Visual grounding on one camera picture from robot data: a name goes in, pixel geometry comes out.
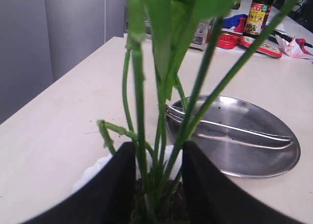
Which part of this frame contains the dark soil in pot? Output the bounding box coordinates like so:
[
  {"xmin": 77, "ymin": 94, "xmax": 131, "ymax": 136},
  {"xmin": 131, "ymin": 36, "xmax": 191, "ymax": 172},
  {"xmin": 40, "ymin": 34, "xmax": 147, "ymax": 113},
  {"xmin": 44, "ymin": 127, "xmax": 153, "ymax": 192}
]
[{"xmin": 129, "ymin": 179, "xmax": 190, "ymax": 224}]

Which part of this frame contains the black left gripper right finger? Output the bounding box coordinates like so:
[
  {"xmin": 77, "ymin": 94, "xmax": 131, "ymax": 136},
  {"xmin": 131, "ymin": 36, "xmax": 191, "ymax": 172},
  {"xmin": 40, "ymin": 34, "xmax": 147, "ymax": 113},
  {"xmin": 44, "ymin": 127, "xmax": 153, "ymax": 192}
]
[{"xmin": 182, "ymin": 141, "xmax": 299, "ymax": 224}]

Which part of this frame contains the clear acrylic rack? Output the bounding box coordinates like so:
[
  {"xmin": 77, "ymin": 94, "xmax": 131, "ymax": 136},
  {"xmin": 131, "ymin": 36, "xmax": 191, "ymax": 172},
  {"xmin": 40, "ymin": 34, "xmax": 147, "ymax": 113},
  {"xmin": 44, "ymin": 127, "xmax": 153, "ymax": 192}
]
[{"xmin": 145, "ymin": 19, "xmax": 214, "ymax": 50}]

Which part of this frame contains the white plastic flower pot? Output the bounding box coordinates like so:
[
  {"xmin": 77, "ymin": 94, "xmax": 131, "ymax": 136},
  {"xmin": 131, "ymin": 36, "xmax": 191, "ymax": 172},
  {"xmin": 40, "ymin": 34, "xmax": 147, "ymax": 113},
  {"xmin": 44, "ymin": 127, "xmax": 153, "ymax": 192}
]
[{"xmin": 72, "ymin": 145, "xmax": 182, "ymax": 194}]

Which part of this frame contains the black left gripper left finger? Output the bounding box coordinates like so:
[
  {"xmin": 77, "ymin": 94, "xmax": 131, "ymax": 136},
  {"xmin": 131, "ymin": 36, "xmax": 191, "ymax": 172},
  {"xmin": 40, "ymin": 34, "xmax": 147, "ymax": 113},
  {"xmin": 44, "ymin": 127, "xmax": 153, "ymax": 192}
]
[{"xmin": 27, "ymin": 142, "xmax": 136, "ymax": 224}]

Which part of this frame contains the round stainless steel plate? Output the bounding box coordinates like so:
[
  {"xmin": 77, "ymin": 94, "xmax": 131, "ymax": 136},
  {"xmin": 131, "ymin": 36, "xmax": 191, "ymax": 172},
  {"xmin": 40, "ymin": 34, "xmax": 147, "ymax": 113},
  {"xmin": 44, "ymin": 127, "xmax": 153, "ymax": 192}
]
[{"xmin": 165, "ymin": 94, "xmax": 301, "ymax": 179}]

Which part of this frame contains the dark soy sauce bottle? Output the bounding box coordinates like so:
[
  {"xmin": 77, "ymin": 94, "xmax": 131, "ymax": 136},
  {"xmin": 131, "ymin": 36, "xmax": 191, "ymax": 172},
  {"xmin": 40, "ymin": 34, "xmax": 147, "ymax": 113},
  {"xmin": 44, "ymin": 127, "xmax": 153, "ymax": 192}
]
[{"xmin": 243, "ymin": 0, "xmax": 274, "ymax": 38}]

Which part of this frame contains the white pink crumpled wrapper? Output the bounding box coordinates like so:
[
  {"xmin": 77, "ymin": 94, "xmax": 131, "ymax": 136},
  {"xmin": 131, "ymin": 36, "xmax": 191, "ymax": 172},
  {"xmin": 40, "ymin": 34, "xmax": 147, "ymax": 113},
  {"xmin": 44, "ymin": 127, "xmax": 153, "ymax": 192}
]
[{"xmin": 275, "ymin": 35, "xmax": 313, "ymax": 61}]

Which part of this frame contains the red artificial flower with leaves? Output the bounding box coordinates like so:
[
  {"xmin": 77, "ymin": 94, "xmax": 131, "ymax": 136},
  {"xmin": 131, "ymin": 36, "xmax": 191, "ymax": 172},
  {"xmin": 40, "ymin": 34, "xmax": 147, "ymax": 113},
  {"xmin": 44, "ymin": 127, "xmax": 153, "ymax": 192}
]
[{"xmin": 97, "ymin": 0, "xmax": 298, "ymax": 224}]

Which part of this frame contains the blue cloth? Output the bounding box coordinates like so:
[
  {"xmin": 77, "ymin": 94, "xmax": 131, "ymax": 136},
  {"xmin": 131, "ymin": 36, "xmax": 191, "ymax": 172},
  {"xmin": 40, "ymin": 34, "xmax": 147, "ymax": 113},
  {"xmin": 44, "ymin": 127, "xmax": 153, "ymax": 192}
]
[{"xmin": 223, "ymin": 14, "xmax": 248, "ymax": 29}]

